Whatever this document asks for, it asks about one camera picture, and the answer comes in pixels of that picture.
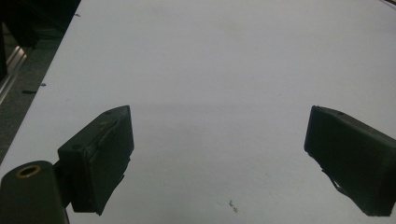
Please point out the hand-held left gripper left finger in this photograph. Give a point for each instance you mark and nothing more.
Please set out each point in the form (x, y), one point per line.
(93, 161)

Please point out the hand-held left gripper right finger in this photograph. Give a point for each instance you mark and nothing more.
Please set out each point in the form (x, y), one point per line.
(358, 161)

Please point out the metal stand rail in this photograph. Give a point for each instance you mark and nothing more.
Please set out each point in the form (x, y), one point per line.
(11, 73)

